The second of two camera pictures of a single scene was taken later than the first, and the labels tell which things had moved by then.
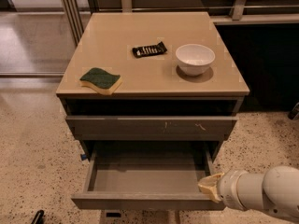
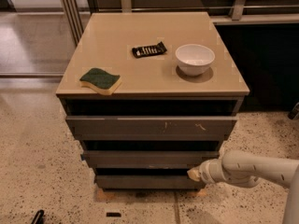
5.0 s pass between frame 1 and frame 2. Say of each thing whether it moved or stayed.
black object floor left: stayed
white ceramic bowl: stayed
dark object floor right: stayed
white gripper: moved
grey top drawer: stayed
